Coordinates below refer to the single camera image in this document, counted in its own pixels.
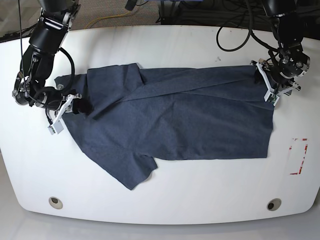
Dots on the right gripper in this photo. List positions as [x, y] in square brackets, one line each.
[31, 90]

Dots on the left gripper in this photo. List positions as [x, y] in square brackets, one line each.
[287, 62]

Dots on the dark blue T-shirt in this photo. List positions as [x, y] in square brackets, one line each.
[140, 115]

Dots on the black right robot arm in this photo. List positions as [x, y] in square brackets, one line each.
[55, 21]

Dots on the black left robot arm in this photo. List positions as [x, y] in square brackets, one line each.
[286, 26]

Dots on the red tape rectangle marking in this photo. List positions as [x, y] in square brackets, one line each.
[297, 155]

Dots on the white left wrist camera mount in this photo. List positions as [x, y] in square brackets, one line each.
[271, 85]

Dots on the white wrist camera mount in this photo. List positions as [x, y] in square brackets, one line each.
[66, 105]
[271, 85]

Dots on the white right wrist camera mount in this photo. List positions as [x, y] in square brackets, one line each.
[66, 105]

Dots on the left table cable grommet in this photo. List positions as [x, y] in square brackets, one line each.
[55, 203]

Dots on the table cable grommet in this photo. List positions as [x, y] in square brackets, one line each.
[55, 203]
[274, 204]

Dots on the right table cable grommet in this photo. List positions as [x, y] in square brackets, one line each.
[274, 204]

